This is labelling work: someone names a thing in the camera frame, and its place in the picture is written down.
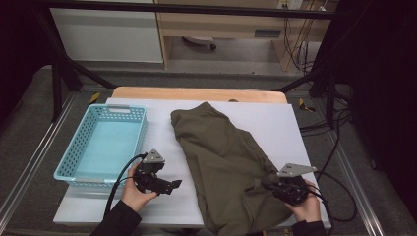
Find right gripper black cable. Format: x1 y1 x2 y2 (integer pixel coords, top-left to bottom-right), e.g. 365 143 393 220
306 183 333 236

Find black metal crossbar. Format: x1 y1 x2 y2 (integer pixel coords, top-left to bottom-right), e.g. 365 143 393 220
42 0 337 20

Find aluminium floor rail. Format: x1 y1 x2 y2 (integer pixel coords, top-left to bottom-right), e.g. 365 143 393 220
328 141 387 236
0 92 78 227

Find white cabinet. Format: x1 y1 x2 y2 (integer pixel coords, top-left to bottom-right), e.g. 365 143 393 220
50 8 164 64

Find black curtain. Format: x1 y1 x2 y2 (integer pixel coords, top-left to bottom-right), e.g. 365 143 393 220
316 0 417 214
0 0 55 122

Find black metal stand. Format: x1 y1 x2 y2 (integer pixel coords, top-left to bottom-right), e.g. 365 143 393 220
33 13 117 123
278 63 338 129

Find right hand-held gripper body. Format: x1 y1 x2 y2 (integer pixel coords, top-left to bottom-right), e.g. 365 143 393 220
273 162 319 207

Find hanging cable bundle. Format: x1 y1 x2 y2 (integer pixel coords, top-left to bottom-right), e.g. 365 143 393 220
281 18 316 75

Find black floor cable loop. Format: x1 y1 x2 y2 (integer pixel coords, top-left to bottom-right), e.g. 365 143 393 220
313 170 358 224

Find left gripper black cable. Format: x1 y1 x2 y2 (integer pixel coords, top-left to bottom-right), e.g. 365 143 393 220
102 152 147 220

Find person's right hand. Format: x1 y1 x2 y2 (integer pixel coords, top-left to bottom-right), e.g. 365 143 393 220
284 180 323 224

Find white power strip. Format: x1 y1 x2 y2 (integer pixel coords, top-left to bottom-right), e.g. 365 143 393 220
276 0 304 10

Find person's left hand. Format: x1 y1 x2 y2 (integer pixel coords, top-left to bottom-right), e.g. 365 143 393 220
121 161 158 213

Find light blue plastic basket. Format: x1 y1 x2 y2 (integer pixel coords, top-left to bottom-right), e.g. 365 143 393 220
53 103 148 191

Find light wooden desk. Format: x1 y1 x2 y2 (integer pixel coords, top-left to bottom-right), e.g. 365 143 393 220
153 0 338 72

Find black floor cable bundle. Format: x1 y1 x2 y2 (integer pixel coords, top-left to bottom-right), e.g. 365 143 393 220
299 94 353 134

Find olive green pants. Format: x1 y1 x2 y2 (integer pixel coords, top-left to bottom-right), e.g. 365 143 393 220
170 101 294 236

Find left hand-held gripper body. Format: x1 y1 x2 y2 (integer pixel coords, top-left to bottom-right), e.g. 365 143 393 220
132 148 171 195

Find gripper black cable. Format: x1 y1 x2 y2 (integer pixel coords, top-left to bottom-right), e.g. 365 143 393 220
306 183 333 236
102 152 147 220

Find chair base with castor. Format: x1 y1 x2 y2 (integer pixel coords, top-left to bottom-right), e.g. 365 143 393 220
181 35 218 52

